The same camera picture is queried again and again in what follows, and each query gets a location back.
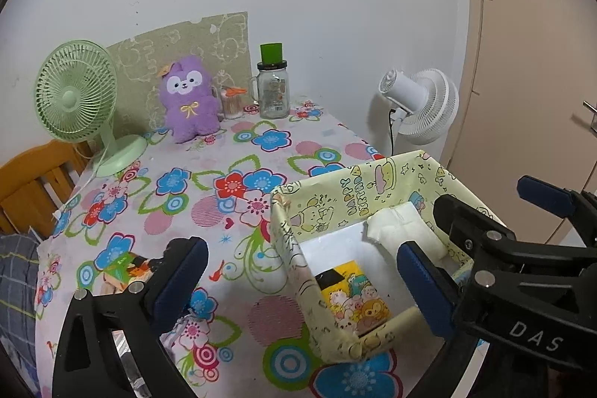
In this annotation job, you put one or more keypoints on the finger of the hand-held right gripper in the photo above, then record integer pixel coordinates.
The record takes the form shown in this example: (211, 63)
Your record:
(513, 267)
(545, 195)

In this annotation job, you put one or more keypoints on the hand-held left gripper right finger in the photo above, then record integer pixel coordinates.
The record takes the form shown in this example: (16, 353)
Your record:
(424, 290)

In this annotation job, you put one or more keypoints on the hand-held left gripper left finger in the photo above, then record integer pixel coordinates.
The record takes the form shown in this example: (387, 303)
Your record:
(184, 281)

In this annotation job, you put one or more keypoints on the orange printed packet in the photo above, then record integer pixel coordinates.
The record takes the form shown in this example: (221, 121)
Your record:
(126, 272)

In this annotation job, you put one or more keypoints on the white plastic bag roll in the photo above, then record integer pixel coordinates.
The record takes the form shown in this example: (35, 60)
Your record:
(401, 225)

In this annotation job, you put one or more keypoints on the yellow cartoon tissue packet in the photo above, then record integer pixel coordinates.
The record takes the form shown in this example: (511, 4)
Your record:
(354, 295)

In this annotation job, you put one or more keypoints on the yellow cartoon printed box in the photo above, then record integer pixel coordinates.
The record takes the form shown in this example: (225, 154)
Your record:
(326, 211)

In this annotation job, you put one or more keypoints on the floral tablecloth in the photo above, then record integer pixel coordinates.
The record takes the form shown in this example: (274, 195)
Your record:
(224, 155)

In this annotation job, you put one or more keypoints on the beige door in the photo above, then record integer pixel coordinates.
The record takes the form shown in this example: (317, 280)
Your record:
(527, 53)

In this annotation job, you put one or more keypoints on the white standing fan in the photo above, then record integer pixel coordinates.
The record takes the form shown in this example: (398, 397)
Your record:
(419, 104)

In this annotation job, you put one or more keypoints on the blue plaid blanket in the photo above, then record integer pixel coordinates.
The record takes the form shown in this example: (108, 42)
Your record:
(16, 286)

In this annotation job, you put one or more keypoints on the purple plush toy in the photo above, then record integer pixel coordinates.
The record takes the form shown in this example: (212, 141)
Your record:
(189, 104)

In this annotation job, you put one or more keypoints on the wooden chair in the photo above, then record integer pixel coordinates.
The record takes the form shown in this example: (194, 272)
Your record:
(32, 183)

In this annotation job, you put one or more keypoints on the small cup with orange lid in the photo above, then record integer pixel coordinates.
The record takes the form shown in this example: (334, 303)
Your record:
(232, 104)

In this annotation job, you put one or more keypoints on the glass jar with green lid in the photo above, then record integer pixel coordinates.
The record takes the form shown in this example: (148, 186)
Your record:
(273, 92)

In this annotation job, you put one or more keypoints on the green desk fan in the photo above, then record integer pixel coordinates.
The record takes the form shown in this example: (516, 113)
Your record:
(74, 95)

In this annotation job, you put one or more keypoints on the green cartoon outline panel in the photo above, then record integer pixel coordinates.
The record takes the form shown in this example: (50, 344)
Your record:
(219, 48)

